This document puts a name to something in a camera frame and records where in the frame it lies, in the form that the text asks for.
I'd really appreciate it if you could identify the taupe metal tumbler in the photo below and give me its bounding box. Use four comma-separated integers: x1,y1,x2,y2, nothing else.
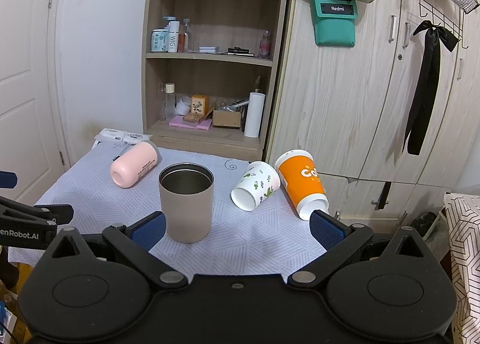
159,163,214,243

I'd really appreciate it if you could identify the orange paper cup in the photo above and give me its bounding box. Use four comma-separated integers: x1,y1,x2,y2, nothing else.
275,149,329,221

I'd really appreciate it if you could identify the white floral paper cup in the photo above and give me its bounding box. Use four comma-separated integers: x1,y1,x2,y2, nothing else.
230,162,281,212

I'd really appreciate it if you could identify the white door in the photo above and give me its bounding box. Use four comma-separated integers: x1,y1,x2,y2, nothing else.
1,0,70,204

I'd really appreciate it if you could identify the white patterned tablecloth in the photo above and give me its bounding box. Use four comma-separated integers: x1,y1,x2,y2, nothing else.
35,142,326,278

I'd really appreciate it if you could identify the pink tumbler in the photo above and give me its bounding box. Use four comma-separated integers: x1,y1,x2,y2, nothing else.
110,141,161,188

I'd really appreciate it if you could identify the tissue pack stack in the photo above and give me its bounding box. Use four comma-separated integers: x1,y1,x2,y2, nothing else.
93,128,151,148

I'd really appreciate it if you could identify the geometric patterned bag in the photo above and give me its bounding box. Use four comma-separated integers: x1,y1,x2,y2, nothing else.
444,193,480,343

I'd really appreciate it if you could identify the wooden wardrobe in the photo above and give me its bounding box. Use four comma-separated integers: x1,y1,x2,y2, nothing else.
267,0,479,232

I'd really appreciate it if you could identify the pink flat box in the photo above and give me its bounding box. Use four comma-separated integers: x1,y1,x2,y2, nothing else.
168,115,212,131

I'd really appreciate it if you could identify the white tape roll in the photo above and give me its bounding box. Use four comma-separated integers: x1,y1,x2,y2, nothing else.
175,96,191,116

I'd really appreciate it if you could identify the small cardboard box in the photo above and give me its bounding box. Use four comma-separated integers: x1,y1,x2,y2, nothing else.
212,109,242,128

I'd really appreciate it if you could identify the clear bottle beige cap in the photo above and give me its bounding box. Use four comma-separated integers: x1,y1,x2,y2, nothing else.
165,83,176,120

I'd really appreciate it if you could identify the floral wooden box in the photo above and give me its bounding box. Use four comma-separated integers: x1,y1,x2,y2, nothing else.
183,94,209,123

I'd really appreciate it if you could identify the white paper towel roll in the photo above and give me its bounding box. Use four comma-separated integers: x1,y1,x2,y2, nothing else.
244,92,265,138

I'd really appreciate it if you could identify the pink small bottle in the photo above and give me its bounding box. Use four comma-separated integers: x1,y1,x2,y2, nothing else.
258,31,271,58

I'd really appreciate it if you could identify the teal white bottle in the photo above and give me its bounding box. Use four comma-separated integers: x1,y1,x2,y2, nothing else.
151,28,169,53

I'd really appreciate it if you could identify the white tube bottle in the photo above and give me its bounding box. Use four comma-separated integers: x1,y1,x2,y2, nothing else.
168,20,180,53

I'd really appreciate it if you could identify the teal pouch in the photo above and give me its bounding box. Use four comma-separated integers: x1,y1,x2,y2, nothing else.
311,0,358,48

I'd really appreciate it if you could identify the wooden shelf unit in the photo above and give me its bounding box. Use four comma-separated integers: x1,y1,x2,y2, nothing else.
142,0,287,161

